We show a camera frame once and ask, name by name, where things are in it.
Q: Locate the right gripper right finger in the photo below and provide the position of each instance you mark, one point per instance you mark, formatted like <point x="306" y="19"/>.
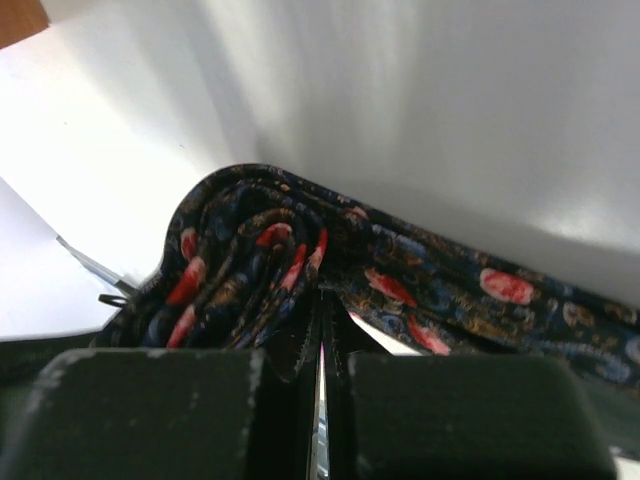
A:
<point x="454" y="417"/>

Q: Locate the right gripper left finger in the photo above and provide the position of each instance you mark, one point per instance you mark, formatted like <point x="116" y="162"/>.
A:
<point x="72" y="411"/>

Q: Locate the navy floral tie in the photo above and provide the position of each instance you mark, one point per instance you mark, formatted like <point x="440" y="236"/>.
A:
<point x="250" y="244"/>

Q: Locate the orange wooden divided tray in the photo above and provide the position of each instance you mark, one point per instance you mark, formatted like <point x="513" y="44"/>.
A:
<point x="21" y="19"/>

